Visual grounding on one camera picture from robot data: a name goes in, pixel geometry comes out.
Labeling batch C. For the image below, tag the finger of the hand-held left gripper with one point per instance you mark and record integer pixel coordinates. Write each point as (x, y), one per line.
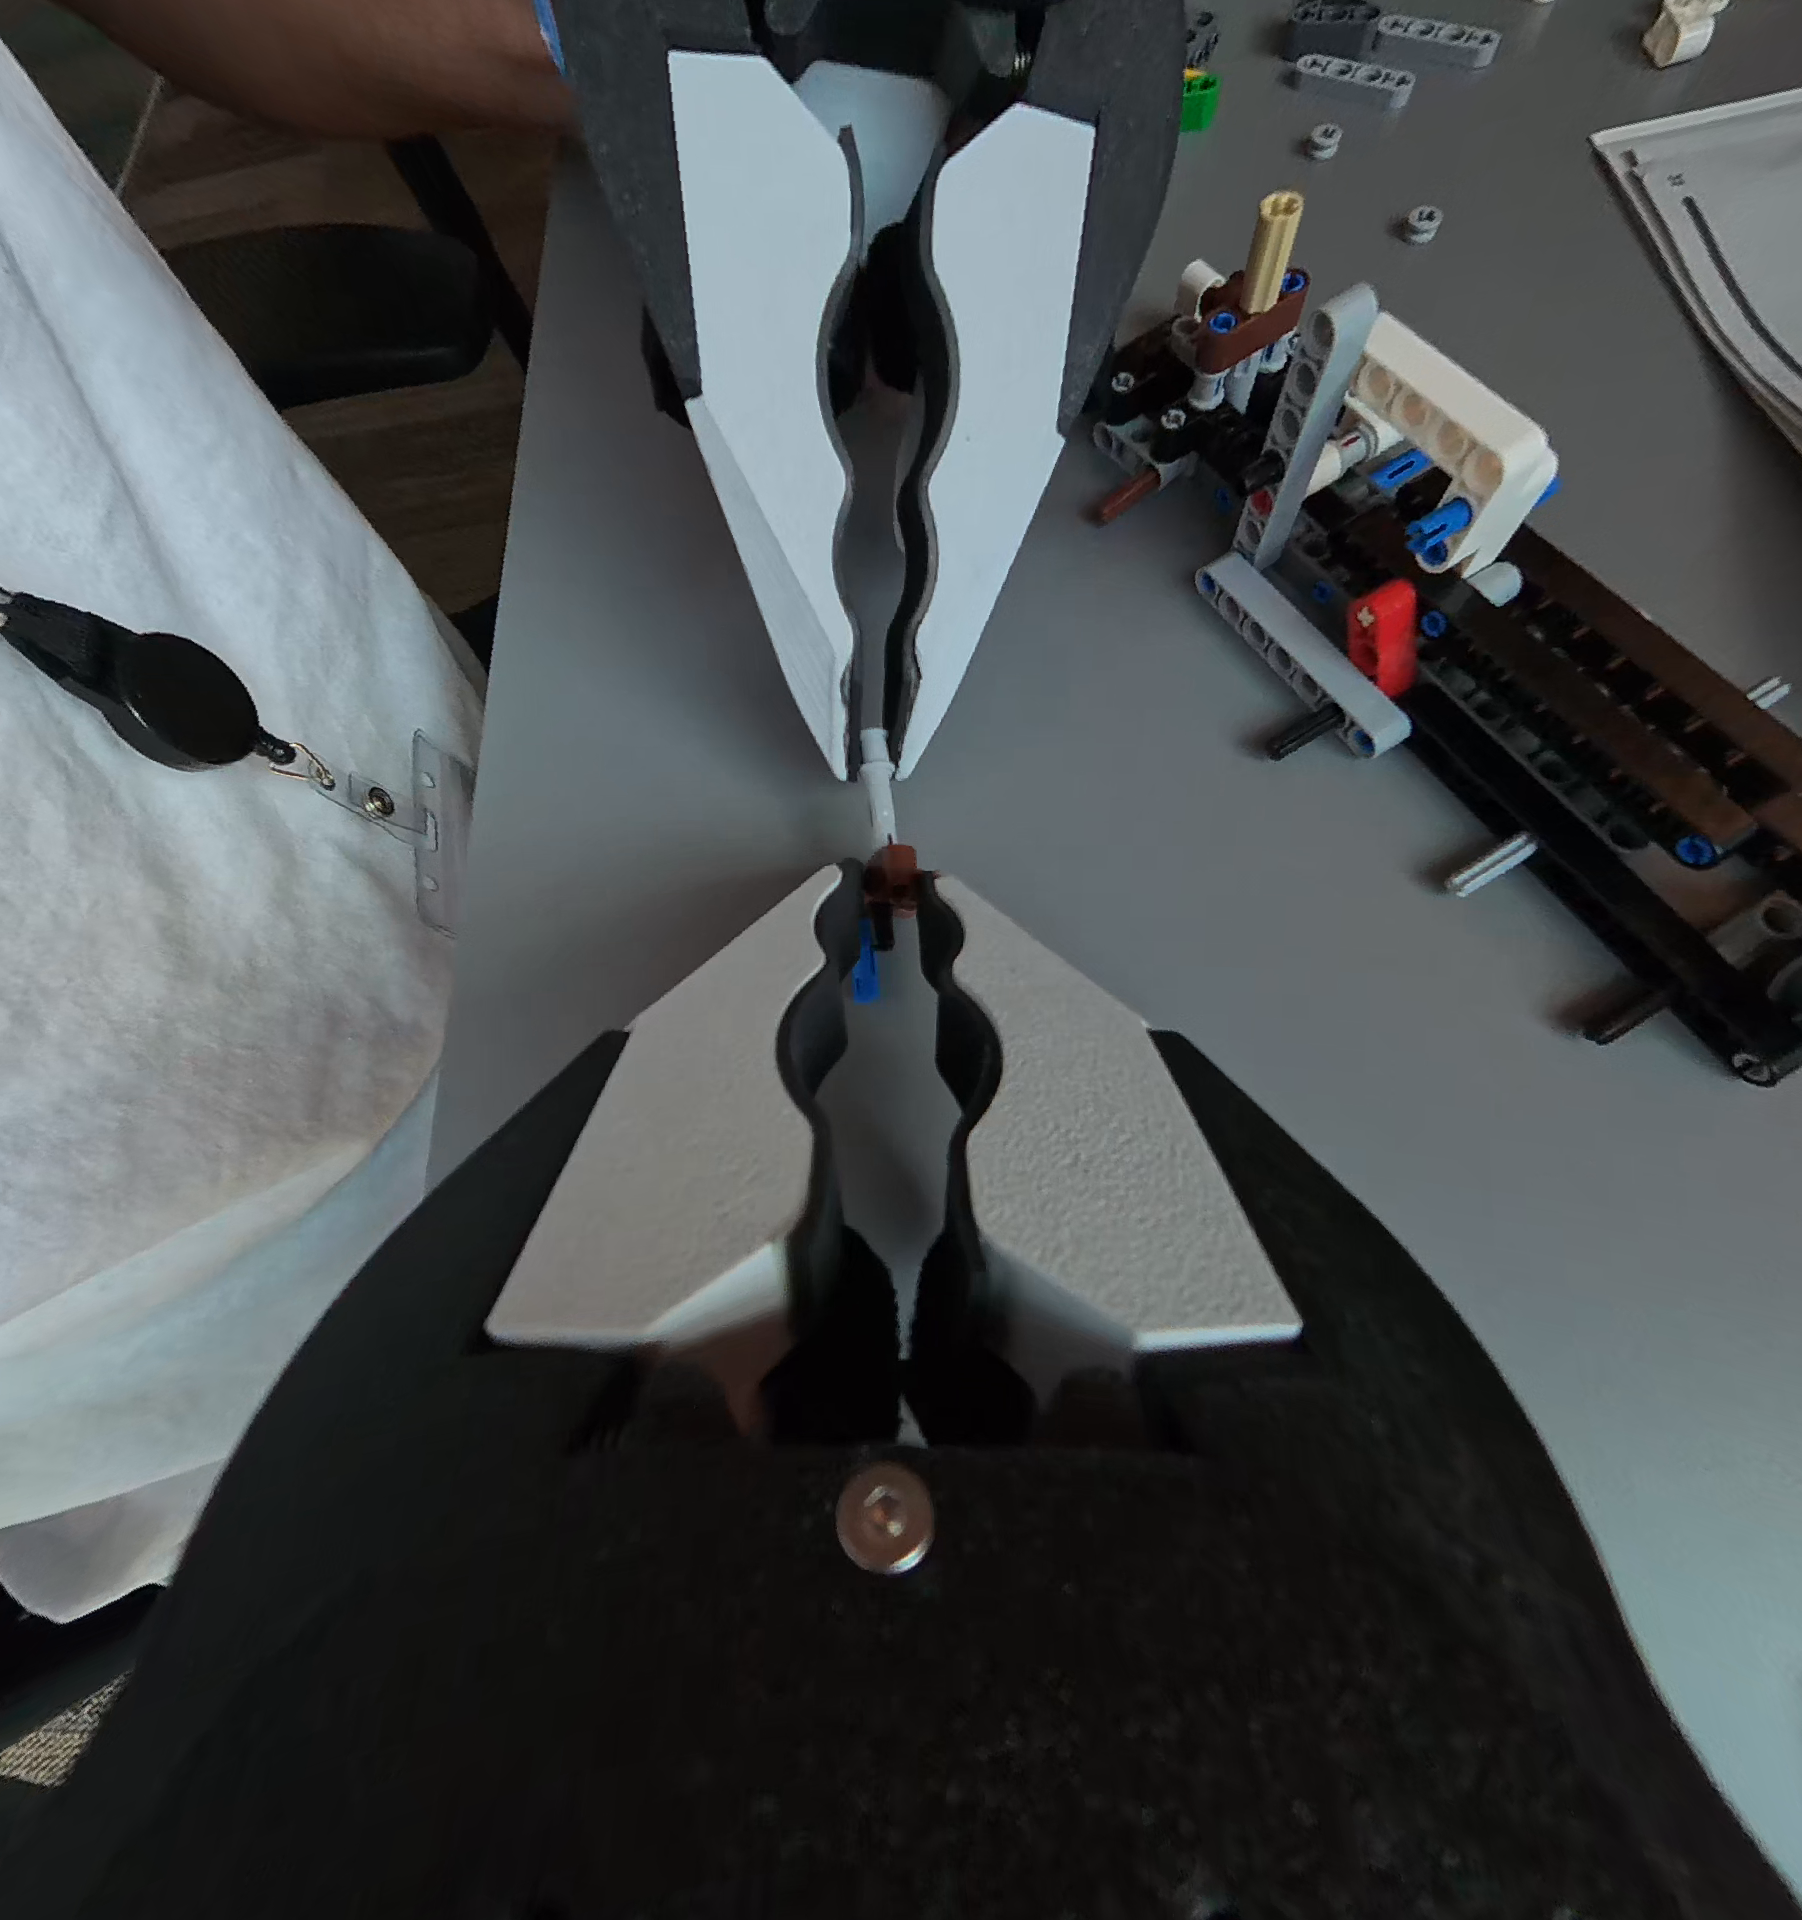
(1007, 330)
(751, 300)

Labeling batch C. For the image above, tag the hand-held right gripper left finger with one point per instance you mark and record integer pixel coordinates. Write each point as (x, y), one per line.
(660, 1200)

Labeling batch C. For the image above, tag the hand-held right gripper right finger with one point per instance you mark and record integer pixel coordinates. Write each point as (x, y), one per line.
(1127, 1200)

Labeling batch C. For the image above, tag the brown lego connector with blue pin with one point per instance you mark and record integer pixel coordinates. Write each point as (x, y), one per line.
(895, 885)

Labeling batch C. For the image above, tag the light grey lego axle pin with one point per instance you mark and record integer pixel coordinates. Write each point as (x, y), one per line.
(880, 789)

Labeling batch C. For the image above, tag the person's left forearm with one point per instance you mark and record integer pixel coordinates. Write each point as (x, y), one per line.
(361, 52)

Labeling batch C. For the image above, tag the green lego piece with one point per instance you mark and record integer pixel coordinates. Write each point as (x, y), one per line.
(1200, 101)

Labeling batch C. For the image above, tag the dark grey lego piece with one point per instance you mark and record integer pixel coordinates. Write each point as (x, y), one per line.
(1200, 39)

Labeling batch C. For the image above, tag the grey lego beam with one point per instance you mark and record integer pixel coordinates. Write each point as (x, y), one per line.
(1439, 41)
(1355, 81)
(1332, 15)

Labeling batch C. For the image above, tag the cream lego connector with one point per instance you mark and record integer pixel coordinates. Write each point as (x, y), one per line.
(1689, 26)

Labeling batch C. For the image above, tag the lego instruction booklet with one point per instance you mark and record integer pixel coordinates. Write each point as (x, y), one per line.
(1771, 270)

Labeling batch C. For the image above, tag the black office chair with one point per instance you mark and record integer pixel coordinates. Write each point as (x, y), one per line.
(331, 300)

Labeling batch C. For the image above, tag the clear badge holder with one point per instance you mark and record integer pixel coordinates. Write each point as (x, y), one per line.
(428, 832)

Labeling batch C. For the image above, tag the white shirt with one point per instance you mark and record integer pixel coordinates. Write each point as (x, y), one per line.
(167, 975)

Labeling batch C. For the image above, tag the black badge reel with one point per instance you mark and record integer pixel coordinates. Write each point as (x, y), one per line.
(179, 703)

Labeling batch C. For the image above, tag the partly built lego vehicle frame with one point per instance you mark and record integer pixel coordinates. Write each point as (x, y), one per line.
(1590, 704)

